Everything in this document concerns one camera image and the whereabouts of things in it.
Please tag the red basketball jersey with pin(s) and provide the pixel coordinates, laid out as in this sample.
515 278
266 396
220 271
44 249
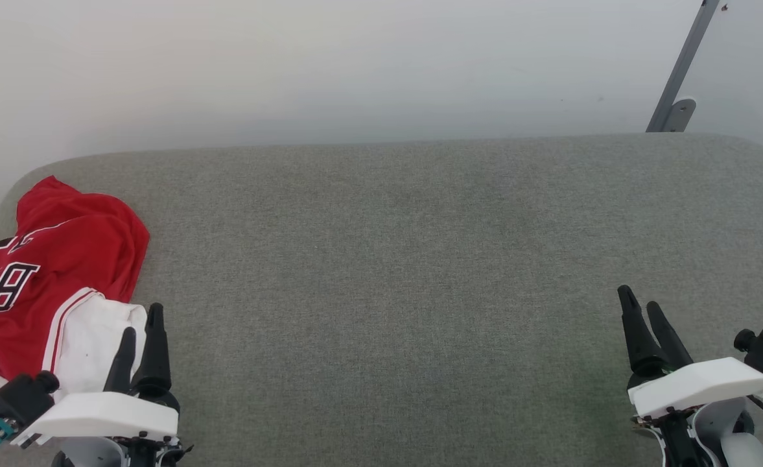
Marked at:
63 259

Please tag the grey fabric sofa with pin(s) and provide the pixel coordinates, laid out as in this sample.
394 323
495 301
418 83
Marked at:
394 272

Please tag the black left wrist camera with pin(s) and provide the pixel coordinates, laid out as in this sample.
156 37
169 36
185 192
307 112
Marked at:
18 397

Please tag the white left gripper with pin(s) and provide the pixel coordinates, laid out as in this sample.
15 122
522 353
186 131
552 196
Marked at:
102 415

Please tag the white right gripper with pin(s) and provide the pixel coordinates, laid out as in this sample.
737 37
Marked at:
699 386

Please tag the grey metal bar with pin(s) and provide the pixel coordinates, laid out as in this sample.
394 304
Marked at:
682 65

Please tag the grey metal bracket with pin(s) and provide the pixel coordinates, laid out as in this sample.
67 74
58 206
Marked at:
679 115

